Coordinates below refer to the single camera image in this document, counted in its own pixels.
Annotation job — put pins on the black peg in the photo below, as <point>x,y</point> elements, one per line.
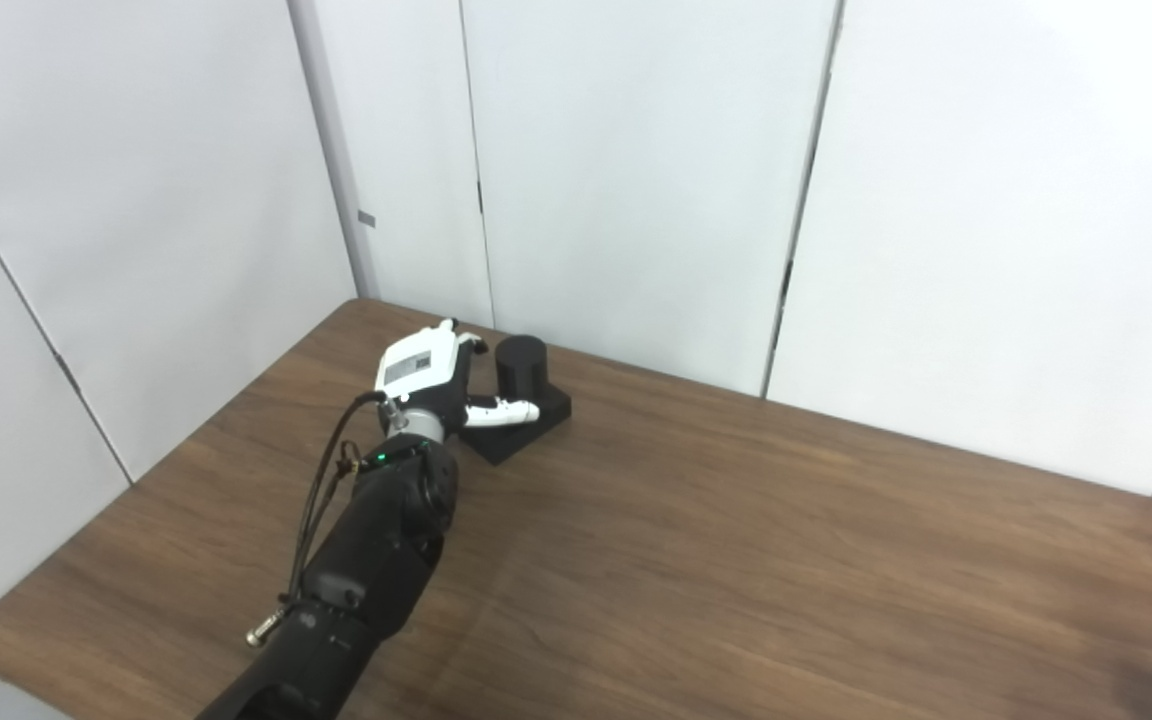
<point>521,370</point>

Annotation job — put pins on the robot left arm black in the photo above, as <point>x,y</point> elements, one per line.
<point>376,560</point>

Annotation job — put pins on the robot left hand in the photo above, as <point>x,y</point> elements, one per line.
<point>421,365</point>

